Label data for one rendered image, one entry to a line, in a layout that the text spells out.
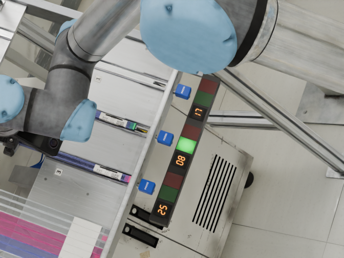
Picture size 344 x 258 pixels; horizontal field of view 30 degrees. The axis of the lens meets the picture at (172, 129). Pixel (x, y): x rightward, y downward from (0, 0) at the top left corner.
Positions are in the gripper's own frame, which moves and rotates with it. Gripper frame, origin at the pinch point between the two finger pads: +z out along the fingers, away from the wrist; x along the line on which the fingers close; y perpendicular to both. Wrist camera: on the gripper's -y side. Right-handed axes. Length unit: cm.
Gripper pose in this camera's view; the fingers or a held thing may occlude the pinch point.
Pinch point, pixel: (19, 141)
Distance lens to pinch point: 139.1
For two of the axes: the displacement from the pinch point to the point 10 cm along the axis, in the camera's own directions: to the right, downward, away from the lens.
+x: -3.4, 9.0, -2.6
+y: -9.2, -3.8, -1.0
